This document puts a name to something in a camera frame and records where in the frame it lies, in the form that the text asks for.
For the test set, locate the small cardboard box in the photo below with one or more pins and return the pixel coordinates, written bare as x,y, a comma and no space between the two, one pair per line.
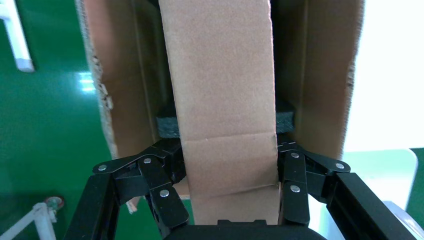
225,82

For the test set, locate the white wheeled shelf cart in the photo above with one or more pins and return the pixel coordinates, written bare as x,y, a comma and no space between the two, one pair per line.
41,215

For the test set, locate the light grey rounded panel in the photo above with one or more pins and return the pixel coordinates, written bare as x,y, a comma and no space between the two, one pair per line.
405,222

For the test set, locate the large open cardboard box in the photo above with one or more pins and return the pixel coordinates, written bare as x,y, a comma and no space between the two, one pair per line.
126,66

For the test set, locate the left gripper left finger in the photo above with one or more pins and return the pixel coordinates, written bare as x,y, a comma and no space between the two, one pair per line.
155,172

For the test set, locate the white metal frame leg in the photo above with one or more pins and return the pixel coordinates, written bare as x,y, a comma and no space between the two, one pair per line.
18,39

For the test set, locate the black foam block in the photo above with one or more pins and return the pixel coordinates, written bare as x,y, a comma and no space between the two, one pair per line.
167,126

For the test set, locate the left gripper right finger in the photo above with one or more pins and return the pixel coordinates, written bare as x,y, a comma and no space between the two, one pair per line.
294,172

